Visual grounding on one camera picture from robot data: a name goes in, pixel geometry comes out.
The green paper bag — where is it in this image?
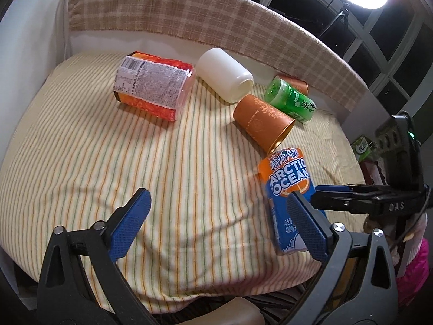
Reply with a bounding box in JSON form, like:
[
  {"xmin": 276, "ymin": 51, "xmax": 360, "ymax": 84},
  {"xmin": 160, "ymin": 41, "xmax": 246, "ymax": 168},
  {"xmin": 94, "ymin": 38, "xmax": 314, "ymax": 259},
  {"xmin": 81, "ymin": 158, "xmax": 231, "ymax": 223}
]
[{"xmin": 351, "ymin": 135, "xmax": 376, "ymax": 163}]

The orange can at back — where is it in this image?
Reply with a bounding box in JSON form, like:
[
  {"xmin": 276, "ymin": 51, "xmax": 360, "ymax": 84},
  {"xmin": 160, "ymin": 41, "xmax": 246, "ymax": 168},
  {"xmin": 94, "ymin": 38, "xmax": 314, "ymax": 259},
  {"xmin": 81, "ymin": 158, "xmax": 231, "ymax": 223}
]
[{"xmin": 277, "ymin": 74, "xmax": 309, "ymax": 95}]

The orange labelled snack cup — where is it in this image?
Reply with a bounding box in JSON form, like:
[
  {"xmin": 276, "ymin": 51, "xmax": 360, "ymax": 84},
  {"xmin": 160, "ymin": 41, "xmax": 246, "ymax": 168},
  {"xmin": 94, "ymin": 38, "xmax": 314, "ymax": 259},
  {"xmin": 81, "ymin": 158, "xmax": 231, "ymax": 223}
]
[{"xmin": 113, "ymin": 51, "xmax": 195, "ymax": 122}]

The blue orange Arctic Ocean can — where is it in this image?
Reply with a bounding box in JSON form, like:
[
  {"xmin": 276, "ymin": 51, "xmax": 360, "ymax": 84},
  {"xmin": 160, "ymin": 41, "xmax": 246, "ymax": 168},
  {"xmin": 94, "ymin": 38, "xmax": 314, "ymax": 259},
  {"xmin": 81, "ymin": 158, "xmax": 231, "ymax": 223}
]
[{"xmin": 258, "ymin": 148, "xmax": 316, "ymax": 254}]

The green drink can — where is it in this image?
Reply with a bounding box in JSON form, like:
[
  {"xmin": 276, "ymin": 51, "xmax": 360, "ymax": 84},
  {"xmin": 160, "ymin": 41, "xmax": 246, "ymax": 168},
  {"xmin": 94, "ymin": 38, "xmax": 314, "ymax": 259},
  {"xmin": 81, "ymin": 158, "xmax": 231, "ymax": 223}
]
[{"xmin": 264, "ymin": 76, "xmax": 316, "ymax": 122}]

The striped yellow table cloth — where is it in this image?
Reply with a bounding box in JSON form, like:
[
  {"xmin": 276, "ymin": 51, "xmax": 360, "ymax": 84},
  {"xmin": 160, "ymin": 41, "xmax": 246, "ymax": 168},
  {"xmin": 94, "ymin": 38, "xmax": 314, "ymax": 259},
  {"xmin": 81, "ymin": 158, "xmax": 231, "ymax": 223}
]
[{"xmin": 0, "ymin": 51, "xmax": 368, "ymax": 315}]

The orange paper cup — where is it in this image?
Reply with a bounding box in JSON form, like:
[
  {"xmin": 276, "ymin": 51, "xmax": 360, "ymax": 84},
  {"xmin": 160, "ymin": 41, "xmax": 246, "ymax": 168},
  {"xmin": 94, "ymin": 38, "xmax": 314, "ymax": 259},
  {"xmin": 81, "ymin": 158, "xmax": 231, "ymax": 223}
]
[{"xmin": 233, "ymin": 94, "xmax": 295, "ymax": 155}]

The plaid beige sill cloth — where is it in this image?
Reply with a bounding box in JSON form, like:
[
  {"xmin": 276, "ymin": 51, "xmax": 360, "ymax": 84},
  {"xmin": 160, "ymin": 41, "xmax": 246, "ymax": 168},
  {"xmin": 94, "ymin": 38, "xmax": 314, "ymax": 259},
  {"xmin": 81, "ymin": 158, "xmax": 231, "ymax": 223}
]
[{"xmin": 68, "ymin": 0, "xmax": 368, "ymax": 111}]

